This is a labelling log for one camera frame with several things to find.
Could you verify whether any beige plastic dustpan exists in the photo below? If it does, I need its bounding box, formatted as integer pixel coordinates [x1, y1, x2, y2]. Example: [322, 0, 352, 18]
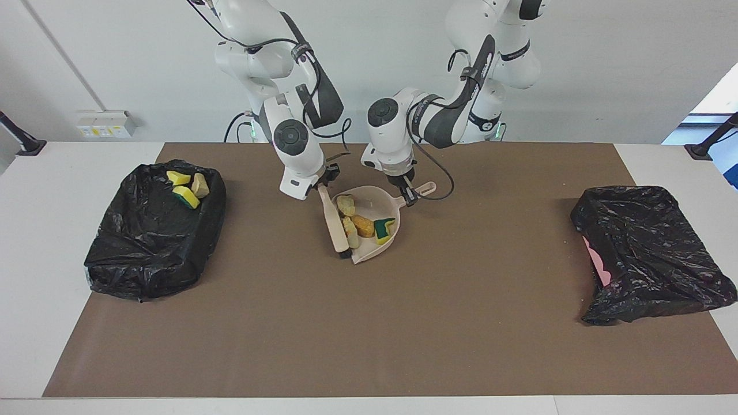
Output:
[330, 181, 437, 265]

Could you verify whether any yellow sponge piece notched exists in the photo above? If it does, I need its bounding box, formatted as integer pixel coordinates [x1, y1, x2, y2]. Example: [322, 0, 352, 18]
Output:
[373, 217, 397, 246]

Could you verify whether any beige hand brush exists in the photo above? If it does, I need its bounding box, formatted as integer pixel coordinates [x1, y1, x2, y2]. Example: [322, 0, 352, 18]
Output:
[317, 183, 353, 259]

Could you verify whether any orange brown foam chunk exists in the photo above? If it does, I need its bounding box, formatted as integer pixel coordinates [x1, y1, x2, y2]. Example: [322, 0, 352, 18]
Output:
[352, 214, 377, 239]

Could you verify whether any yellow sponge piece green backed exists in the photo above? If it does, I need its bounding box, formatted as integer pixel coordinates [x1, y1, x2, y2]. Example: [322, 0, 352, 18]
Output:
[172, 186, 201, 210]

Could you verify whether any black trash bag lined bin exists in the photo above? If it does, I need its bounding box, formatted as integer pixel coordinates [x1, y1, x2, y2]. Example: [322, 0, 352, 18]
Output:
[84, 159, 227, 301]

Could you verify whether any pink bin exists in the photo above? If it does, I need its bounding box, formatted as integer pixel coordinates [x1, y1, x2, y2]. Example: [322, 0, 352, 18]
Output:
[583, 235, 612, 288]

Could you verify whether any black trash bag over pink bin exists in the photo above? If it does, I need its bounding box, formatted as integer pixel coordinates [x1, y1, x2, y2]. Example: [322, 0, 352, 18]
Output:
[570, 185, 738, 327]

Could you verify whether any brown table mat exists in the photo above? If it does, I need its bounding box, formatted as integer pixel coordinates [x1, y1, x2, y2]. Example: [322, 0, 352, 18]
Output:
[42, 142, 738, 398]

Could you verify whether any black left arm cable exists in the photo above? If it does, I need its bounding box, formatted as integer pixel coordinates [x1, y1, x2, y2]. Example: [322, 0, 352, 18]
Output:
[405, 49, 491, 201]

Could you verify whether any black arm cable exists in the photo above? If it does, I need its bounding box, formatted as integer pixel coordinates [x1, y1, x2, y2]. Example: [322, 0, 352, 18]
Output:
[187, 0, 352, 159]
[405, 49, 491, 201]

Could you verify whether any black right base cable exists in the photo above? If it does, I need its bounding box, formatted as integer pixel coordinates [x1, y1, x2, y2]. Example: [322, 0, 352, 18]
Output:
[224, 111, 254, 143]

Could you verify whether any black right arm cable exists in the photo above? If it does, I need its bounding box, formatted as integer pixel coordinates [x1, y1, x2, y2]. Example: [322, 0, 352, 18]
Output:
[187, 0, 352, 159]

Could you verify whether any white wall socket box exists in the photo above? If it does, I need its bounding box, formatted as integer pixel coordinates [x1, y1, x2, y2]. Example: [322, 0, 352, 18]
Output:
[77, 110, 137, 139]

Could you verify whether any white wall conduit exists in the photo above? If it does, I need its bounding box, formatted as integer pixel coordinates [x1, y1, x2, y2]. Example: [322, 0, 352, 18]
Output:
[22, 0, 107, 112]

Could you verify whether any black clamp mount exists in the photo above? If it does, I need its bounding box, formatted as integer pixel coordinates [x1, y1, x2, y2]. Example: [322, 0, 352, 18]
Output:
[684, 112, 738, 161]
[0, 111, 47, 157]

